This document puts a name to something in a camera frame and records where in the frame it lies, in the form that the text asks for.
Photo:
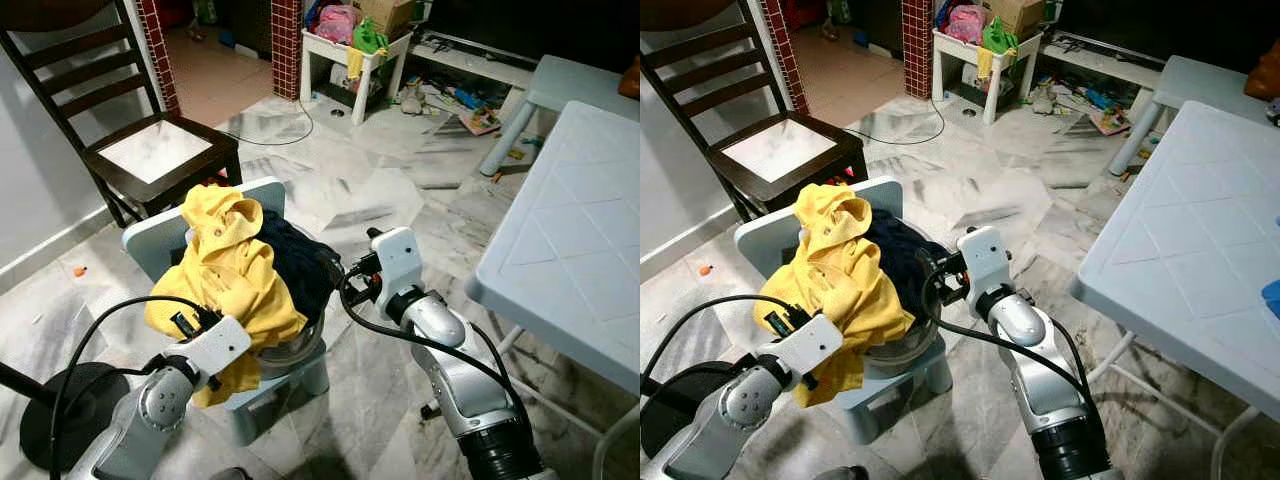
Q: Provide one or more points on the blue cloth garment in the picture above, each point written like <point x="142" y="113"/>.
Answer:
<point x="1272" y="300"/>

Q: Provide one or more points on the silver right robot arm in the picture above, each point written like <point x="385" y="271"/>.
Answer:
<point x="1050" y="390"/>
<point x="470" y="390"/>

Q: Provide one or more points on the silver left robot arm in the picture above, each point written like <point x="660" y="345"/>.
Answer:
<point x="140" y="420"/>
<point x="740" y="420"/>

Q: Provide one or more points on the dark navy garment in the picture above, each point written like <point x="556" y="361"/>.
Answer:
<point x="905" y="265"/>
<point x="300" y="270"/>

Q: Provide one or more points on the grey laundry basket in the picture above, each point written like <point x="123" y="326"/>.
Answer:
<point x="295" y="355"/>
<point x="905" y="355"/>

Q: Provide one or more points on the dark wooden chair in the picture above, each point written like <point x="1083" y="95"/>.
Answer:
<point x="815" y="172"/>
<point x="190" y="175"/>

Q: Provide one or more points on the black round stand base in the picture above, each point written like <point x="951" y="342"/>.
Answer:
<point x="670" y="420"/>
<point x="70" y="420"/>

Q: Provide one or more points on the small white side table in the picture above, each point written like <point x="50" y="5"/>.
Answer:
<point x="358" y="105"/>
<point x="990" y="105"/>

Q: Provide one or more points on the plush toy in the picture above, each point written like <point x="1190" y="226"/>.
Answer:
<point x="412" y="98"/>
<point x="1044" y="98"/>

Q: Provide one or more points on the colourful book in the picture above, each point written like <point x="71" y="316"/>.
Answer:
<point x="1112" y="120"/>
<point x="480" y="120"/>

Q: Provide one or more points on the light blue plastic folding table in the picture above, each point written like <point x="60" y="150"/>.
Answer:
<point x="1190" y="230"/>
<point x="570" y="230"/>

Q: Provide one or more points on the small yellow cloth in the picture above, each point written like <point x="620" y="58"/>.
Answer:
<point x="986" y="62"/>
<point x="354" y="62"/>

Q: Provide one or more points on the red brick pillar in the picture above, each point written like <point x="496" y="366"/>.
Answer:
<point x="158" y="55"/>
<point x="918" y="50"/>
<point x="286" y="50"/>
<point x="785" y="55"/>

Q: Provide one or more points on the green cloth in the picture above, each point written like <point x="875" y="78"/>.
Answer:
<point x="370" y="38"/>
<point x="1002" y="38"/>

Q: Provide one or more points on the white low tv shelf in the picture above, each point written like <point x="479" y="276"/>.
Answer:
<point x="480" y="62"/>
<point x="1110" y="62"/>

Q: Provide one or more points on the pink bag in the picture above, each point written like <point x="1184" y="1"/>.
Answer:
<point x="968" y="25"/>
<point x="337" y="25"/>

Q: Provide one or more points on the cardboard box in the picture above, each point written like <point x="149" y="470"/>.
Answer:
<point x="388" y="15"/>
<point x="1020" y="15"/>

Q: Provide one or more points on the orange bag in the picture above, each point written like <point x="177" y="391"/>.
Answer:
<point x="1265" y="72"/>
<point x="630" y="80"/>

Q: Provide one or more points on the light blue plastic bench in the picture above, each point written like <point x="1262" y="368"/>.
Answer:
<point x="580" y="85"/>
<point x="1210" y="80"/>

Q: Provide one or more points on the black television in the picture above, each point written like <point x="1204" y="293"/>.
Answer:
<point x="1170" y="30"/>
<point x="540" y="30"/>

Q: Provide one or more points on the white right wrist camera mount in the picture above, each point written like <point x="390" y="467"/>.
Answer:
<point x="398" y="262"/>
<point x="983" y="262"/>

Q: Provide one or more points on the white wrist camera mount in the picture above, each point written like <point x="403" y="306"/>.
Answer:
<point x="220" y="345"/>
<point x="810" y="345"/>
<point x="398" y="262"/>
<point x="983" y="262"/>

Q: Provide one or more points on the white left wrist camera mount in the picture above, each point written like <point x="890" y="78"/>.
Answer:
<point x="220" y="345"/>
<point x="810" y="345"/>

